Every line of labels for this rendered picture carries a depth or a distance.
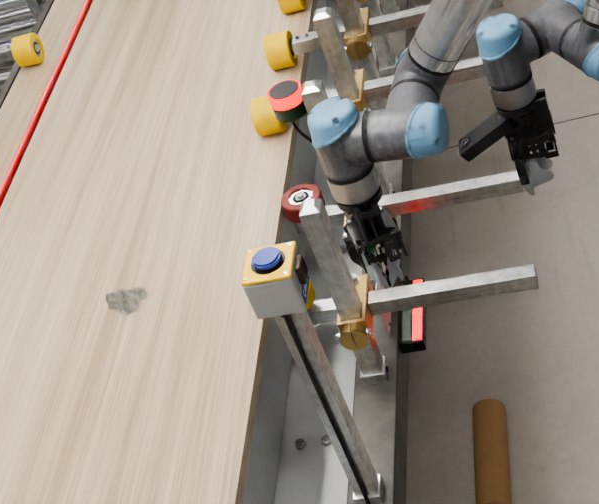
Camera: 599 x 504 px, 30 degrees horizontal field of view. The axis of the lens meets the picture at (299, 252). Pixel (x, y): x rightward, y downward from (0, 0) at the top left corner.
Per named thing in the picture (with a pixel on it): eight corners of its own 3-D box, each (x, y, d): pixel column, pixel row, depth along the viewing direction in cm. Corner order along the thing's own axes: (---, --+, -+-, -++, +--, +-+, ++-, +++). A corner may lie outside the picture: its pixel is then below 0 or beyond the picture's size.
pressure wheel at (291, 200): (338, 222, 221) (321, 177, 214) (335, 249, 215) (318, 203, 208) (299, 229, 223) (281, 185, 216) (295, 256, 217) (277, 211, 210)
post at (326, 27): (394, 197, 239) (330, 3, 210) (393, 208, 237) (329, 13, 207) (378, 200, 240) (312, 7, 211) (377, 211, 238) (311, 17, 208)
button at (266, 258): (285, 252, 150) (281, 243, 149) (282, 272, 147) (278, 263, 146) (257, 257, 152) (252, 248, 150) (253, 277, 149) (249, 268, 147)
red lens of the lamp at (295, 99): (305, 87, 194) (301, 76, 193) (302, 106, 190) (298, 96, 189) (273, 94, 196) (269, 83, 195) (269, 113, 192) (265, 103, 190)
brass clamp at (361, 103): (372, 87, 230) (366, 67, 227) (370, 125, 220) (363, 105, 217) (343, 93, 232) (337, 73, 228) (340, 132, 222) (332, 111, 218)
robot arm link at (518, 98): (489, 96, 189) (487, 70, 195) (495, 118, 192) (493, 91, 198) (533, 86, 187) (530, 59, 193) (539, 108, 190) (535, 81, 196)
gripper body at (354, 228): (365, 277, 173) (343, 219, 166) (349, 246, 180) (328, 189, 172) (410, 258, 173) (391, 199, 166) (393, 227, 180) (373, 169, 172)
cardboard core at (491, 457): (502, 396, 269) (508, 500, 247) (508, 418, 274) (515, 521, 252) (469, 401, 271) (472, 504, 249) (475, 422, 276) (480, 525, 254)
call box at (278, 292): (312, 280, 156) (295, 239, 151) (308, 316, 150) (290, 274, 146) (264, 289, 157) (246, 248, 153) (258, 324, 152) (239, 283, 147)
